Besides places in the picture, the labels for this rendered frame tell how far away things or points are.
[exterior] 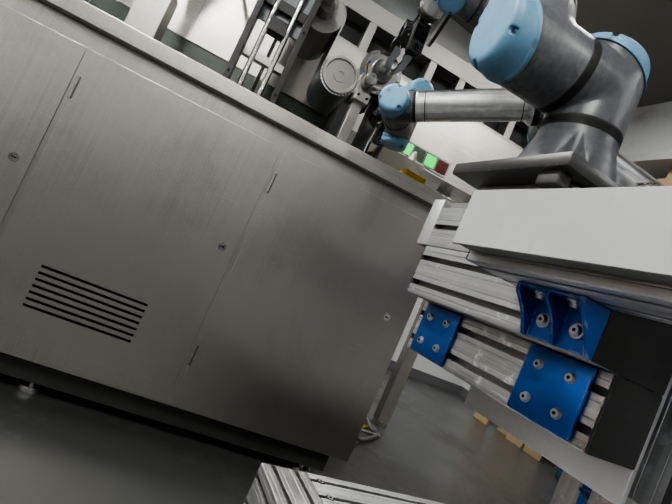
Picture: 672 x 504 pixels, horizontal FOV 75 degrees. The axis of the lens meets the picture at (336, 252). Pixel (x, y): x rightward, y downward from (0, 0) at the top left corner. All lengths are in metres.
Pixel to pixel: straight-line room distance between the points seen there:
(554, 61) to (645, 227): 0.36
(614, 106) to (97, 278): 1.08
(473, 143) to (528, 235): 1.64
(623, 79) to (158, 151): 0.94
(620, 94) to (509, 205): 0.31
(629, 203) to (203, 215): 0.94
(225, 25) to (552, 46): 1.39
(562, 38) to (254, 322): 0.89
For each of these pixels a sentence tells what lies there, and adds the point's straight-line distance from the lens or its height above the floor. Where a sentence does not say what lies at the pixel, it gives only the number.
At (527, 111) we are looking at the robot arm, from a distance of 1.12.
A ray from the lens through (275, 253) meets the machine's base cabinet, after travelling 1.15.
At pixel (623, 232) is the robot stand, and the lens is 0.41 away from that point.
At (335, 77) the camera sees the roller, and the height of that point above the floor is 1.16.
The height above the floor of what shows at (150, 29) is 1.02.
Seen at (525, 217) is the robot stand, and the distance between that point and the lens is 0.47.
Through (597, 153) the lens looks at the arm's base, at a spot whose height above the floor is 0.87.
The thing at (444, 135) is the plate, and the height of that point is 1.32.
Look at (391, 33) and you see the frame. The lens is 2.04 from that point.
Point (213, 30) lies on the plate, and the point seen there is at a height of 1.22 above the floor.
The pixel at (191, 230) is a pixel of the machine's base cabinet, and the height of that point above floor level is 0.53.
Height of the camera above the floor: 0.57
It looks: 3 degrees up
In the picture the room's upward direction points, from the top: 24 degrees clockwise
